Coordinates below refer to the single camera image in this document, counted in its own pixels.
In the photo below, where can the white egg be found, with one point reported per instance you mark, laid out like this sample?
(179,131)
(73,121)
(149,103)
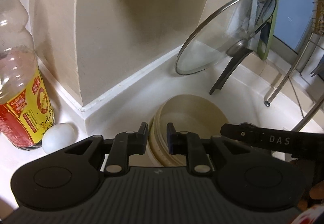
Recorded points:
(58,139)

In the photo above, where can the steel dish rack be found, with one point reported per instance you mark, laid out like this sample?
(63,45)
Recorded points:
(286,79)

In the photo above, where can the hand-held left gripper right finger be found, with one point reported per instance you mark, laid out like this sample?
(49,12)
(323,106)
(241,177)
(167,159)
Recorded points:
(170,138)

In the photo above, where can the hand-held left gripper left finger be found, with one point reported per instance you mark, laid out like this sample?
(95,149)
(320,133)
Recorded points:
(143,138)

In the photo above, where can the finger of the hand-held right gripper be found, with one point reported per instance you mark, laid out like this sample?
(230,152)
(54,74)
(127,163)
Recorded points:
(232,131)

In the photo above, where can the person's right hand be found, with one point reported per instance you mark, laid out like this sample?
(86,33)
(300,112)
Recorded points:
(317,189)

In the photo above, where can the green cutting board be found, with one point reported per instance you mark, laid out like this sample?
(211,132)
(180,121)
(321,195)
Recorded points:
(269,36)

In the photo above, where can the red patterned clothing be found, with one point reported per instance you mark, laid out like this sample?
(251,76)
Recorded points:
(311,215)

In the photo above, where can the red label vinegar bottle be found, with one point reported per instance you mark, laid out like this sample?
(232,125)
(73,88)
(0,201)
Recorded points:
(20,87)

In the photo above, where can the cream plastic bowl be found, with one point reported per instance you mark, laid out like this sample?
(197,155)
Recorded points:
(197,110)
(151,138)

